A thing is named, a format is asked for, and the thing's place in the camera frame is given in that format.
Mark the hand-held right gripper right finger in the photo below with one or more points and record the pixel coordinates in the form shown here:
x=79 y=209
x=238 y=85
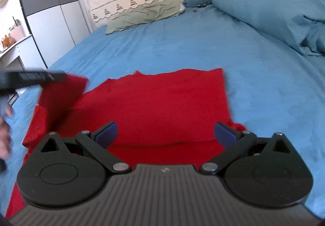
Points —
x=224 y=135

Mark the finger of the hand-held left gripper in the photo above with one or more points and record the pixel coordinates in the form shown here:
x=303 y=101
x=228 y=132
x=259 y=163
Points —
x=56 y=77

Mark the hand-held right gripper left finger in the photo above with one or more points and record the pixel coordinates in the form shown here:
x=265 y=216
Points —
x=108 y=135

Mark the red cloth garment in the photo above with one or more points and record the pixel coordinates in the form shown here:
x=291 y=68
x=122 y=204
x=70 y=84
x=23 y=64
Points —
x=157 y=104

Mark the person's left hand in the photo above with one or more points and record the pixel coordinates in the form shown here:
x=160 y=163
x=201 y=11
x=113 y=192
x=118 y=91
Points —
x=4 y=137

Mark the white side desk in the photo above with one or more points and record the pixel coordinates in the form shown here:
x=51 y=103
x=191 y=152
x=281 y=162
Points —
x=15 y=50

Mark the orange figurine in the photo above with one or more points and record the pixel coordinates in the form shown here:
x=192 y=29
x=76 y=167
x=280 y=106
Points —
x=6 y=41

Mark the pink cup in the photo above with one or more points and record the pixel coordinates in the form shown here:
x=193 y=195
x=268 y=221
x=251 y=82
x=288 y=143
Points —
x=17 y=33

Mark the white and grey wardrobe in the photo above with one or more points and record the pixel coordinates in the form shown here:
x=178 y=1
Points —
x=50 y=12

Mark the green pillow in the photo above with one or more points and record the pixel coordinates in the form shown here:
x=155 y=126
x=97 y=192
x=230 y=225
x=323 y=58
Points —
x=144 y=14

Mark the blue duvet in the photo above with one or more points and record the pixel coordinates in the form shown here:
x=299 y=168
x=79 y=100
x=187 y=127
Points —
x=269 y=5

